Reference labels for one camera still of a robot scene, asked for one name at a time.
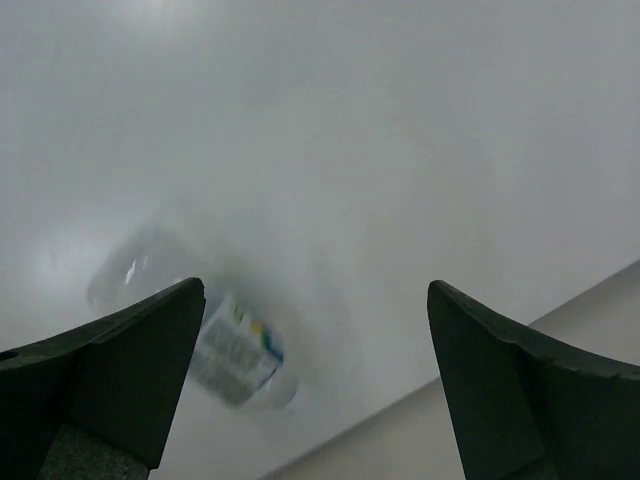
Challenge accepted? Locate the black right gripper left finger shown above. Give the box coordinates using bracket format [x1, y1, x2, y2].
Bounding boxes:
[1, 278, 205, 479]

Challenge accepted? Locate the squashed clear blue-label bottle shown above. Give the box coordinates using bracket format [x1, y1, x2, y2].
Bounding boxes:
[87, 225, 299, 409]

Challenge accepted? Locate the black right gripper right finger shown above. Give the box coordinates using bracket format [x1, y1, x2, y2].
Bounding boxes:
[426, 280, 639, 479]

